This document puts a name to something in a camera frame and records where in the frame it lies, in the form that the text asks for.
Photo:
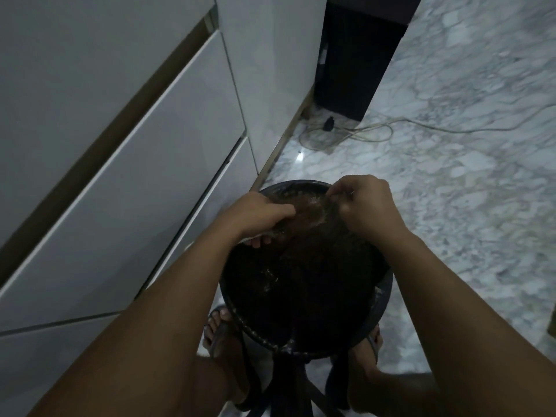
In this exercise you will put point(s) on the person's left hand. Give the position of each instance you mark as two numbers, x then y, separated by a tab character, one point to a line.
256	214

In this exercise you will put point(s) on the person's right hand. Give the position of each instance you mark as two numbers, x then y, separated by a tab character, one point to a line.
373	208

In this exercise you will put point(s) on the light blue hairbrush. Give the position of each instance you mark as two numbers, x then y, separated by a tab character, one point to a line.
276	232

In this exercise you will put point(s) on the large brown hair clump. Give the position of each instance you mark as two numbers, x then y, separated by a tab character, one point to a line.
312	225

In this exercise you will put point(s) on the black mesh waste basket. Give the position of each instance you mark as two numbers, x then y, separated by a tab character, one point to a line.
312	299

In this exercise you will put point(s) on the person's right forearm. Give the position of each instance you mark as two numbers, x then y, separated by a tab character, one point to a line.
456	334

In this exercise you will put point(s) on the person's left forearm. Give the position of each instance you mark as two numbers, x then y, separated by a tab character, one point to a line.
152	334

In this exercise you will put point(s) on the person's black sandal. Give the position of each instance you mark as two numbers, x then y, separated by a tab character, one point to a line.
373	345
219	338

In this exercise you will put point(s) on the person's left leg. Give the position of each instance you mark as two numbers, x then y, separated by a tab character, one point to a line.
226	369

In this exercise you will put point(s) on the person's leg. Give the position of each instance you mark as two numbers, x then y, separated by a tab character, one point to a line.
226	369
369	386

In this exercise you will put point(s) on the person's right leg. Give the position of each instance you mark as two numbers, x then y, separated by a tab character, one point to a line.
369	386

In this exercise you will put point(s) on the black plug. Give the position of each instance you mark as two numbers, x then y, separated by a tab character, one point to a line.
329	123

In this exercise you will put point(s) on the black speaker box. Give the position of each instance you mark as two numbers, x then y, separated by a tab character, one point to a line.
356	60

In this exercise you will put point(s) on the white drawer cabinet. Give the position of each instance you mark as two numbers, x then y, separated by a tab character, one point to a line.
108	169

